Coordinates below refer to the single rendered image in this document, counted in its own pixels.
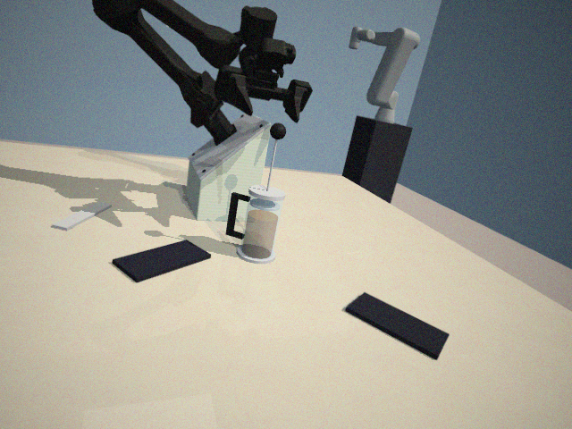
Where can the glass french press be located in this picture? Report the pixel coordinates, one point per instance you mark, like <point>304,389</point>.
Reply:
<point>262,216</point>

